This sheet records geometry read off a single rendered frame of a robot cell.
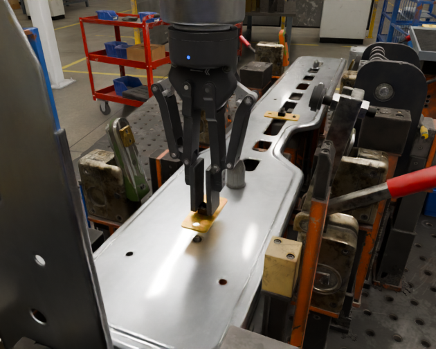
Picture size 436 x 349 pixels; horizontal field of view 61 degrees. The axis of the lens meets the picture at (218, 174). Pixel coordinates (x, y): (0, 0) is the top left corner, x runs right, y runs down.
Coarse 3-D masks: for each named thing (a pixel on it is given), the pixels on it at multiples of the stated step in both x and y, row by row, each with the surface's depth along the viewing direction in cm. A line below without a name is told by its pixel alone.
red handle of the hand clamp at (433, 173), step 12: (432, 168) 37; (396, 180) 39; (408, 180) 38; (420, 180) 37; (432, 180) 37; (360, 192) 41; (372, 192) 40; (384, 192) 40; (396, 192) 39; (408, 192) 38; (336, 204) 42; (348, 204) 42; (360, 204) 41
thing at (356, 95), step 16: (320, 96) 37; (336, 96) 37; (352, 96) 36; (336, 112) 36; (352, 112) 36; (368, 112) 37; (336, 128) 37; (352, 128) 37; (336, 144) 38; (336, 160) 39; (304, 208) 43
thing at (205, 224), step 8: (224, 200) 54; (200, 208) 50; (192, 216) 50; (200, 216) 50; (208, 216) 50; (216, 216) 50; (184, 224) 49; (192, 224) 49; (200, 224) 49; (208, 224) 49; (200, 232) 48
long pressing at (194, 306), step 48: (288, 96) 103; (240, 192) 61; (288, 192) 60; (144, 240) 50; (192, 240) 50; (240, 240) 50; (144, 288) 43; (192, 288) 43; (240, 288) 43; (144, 336) 37; (192, 336) 37
